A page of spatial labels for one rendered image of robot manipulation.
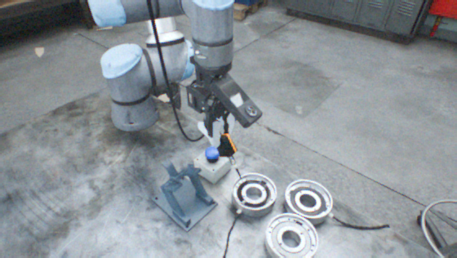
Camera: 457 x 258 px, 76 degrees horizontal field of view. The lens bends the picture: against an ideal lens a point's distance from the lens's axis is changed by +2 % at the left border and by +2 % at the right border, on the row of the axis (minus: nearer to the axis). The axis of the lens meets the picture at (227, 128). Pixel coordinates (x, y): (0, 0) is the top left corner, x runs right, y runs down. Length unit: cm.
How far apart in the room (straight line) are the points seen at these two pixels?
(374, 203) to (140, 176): 142
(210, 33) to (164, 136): 47
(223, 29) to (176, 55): 39
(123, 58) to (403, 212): 163
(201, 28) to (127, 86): 42
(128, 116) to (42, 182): 28
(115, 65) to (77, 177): 31
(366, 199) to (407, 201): 23
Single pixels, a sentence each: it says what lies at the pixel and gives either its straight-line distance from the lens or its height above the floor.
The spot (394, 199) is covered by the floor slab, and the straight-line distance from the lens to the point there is 197.
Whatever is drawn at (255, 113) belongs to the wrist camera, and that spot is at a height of 105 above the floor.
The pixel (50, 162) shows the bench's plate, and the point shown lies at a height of 80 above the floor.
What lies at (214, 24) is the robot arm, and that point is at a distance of 50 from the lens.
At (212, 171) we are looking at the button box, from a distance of 73.
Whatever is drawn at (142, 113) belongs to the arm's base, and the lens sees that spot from 92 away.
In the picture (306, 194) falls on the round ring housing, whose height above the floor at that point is 82.
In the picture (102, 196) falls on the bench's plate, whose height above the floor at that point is 80.
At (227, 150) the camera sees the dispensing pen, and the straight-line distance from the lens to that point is 66.
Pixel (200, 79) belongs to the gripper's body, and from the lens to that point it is 60.
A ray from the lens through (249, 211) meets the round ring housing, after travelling 67.
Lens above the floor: 139
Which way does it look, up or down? 40 degrees down
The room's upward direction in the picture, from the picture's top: straight up
